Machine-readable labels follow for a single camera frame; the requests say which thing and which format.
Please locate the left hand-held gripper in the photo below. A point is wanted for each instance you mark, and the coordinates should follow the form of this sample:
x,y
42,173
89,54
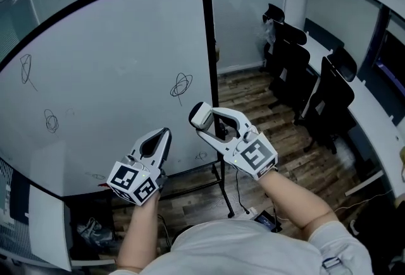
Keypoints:
x,y
126,177

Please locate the yellow-green item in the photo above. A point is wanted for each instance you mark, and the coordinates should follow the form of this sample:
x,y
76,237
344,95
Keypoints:
x,y
403,163

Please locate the person's white shirt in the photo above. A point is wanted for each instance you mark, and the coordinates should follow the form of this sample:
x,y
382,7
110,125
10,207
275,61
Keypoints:
x,y
240,251

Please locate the black-framed whiteboard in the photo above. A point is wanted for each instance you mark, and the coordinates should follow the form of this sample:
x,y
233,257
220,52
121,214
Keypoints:
x,y
110,62

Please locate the person's left forearm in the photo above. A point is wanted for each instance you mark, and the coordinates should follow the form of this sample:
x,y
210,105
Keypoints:
x,y
139,229

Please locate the white whiteboard eraser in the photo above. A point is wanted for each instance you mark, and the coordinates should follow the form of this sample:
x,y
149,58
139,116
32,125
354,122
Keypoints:
x,y
201,115

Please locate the black office chair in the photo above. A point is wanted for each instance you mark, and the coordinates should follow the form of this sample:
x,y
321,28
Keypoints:
x,y
291,62
274,13
332,100

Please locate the white power strip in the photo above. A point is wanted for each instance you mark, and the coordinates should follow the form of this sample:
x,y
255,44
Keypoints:
x,y
251,212

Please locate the black device with screen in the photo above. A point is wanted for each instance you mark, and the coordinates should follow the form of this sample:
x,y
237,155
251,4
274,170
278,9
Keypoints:
x,y
267,220

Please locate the small red sticker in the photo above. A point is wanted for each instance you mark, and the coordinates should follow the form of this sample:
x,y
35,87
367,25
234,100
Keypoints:
x,y
103,185

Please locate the person's right forearm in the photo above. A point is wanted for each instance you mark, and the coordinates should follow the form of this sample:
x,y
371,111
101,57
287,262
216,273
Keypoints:
x,y
294,201

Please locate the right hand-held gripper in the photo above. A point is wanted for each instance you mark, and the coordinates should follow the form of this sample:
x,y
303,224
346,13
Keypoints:
x,y
256,153

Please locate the grey crumpled bag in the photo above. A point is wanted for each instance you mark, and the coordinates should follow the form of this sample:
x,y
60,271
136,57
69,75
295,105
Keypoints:
x,y
93,232

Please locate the clear plastic bag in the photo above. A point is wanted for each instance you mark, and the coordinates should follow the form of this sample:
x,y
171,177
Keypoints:
x,y
269,30

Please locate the white partition panel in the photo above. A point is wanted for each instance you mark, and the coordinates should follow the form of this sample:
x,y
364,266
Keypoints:
x,y
47,223

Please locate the long white desk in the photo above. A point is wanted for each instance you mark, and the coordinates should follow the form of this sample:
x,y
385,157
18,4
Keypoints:
x,y
373,109

